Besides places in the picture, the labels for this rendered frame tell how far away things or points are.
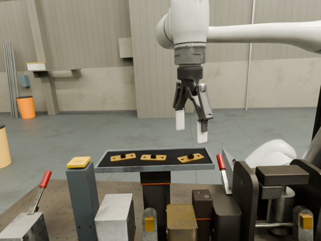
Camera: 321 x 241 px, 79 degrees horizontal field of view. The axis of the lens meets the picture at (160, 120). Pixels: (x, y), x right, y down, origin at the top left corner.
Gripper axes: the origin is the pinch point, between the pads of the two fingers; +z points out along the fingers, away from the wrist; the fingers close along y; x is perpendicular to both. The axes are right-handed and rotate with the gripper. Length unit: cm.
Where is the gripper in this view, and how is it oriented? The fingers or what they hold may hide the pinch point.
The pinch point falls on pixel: (190, 132)
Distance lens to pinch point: 62.1
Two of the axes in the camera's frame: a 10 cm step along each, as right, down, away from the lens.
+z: 0.4, 9.7, 2.5
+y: 3.7, 2.2, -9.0
